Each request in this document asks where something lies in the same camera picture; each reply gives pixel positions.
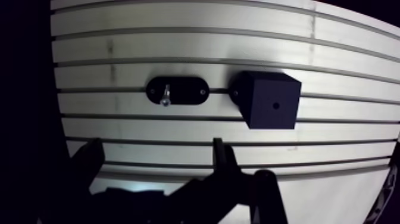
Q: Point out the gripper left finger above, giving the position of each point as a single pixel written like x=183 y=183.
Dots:
x=86 y=162

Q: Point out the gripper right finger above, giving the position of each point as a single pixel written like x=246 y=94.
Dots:
x=231 y=184

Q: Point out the steel bolt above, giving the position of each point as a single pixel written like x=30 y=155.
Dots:
x=165 y=96

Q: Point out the dark blue-grey block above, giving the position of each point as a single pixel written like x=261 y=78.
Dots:
x=268 y=100

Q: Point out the black oval holder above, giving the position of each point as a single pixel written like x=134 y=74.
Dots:
x=177 y=90

